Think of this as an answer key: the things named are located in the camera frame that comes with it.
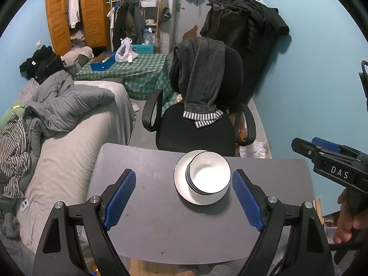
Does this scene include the hanging black coats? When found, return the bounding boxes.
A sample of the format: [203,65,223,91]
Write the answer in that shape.
[199,0,290,104]

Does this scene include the beige clothes pile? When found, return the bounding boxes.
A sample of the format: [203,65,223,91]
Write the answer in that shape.
[61,46,94,67]

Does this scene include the green plush item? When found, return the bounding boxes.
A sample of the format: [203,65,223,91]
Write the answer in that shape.
[0,101,27,130]

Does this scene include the grey garment striped cuffs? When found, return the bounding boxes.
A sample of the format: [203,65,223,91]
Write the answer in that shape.
[172,37,227,129]

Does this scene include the black office chair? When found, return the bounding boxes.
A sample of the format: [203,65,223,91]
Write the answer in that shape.
[142,37,257,157]

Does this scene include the green checkered tablecloth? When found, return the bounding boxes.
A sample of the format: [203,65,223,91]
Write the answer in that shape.
[75,53,179,110]

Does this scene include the white bag on floor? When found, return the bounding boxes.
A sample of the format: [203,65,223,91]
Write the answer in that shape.
[239,141,268,159]

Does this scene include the white plate black rim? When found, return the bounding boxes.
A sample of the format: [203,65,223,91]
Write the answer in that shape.
[174,149,231,207]

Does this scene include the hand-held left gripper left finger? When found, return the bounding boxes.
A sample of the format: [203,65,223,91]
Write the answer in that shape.
[32,168,137,276]

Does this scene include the wooden board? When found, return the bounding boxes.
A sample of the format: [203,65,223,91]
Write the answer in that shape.
[313,197,324,225]

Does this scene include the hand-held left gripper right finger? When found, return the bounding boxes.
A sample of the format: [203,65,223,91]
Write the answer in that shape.
[231,169,335,276]

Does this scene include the cardboard box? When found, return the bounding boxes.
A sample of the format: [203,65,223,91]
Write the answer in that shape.
[323,212,343,228]

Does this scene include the white shelf unit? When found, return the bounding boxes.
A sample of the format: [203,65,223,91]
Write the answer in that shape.
[139,0,162,47]

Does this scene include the grey door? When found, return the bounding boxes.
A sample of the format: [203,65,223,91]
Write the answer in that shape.
[171,0,234,50]

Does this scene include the wooden louvred wardrobe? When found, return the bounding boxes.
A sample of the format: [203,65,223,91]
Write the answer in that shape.
[44,0,111,57]

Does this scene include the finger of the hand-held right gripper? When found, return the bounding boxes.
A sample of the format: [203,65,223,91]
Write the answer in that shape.
[291,137,321,165]
[312,137,360,158]

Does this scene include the bed with grey sheet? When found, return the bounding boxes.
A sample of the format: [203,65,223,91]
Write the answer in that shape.
[15,80,136,254]

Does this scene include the orange item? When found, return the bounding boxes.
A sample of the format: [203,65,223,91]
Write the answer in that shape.
[234,112,250,147]

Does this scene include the blue open box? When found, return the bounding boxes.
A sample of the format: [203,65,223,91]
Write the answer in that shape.
[90,52,117,72]

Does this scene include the striped cloth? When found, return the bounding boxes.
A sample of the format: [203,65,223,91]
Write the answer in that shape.
[0,118,33,199]

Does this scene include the grey duvet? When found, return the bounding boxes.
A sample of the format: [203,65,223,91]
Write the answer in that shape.
[22,70,116,157]

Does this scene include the white plastic bag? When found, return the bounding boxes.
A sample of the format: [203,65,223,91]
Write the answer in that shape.
[115,37,134,63]

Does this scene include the black clothes pile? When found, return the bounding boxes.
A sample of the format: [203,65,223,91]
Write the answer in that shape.
[19,45,65,84]

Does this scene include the person's right hand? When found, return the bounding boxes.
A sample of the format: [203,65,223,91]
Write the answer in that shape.
[333,189,368,244]

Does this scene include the blue crate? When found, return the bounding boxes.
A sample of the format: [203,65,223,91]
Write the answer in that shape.
[131,44,156,55]

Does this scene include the hanging dark clothes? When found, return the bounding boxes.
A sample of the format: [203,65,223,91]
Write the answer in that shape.
[107,1,148,51]

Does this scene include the hanging white shirt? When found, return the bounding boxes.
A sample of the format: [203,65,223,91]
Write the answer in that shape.
[68,0,81,30]

